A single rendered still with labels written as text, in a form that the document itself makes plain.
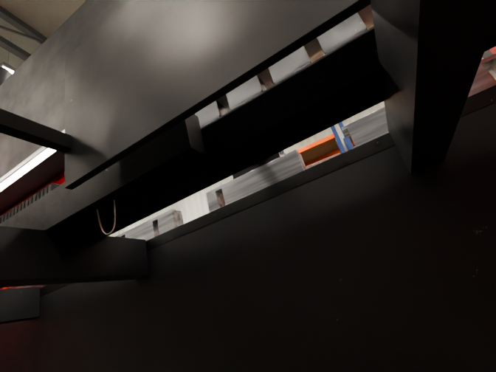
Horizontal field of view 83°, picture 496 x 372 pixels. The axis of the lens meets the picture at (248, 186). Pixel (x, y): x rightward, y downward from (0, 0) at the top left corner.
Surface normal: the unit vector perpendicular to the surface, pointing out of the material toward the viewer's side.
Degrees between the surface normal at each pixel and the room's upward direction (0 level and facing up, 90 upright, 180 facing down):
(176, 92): 90
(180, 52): 90
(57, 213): 90
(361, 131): 90
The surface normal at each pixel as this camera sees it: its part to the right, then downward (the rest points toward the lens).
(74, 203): -0.47, -0.23
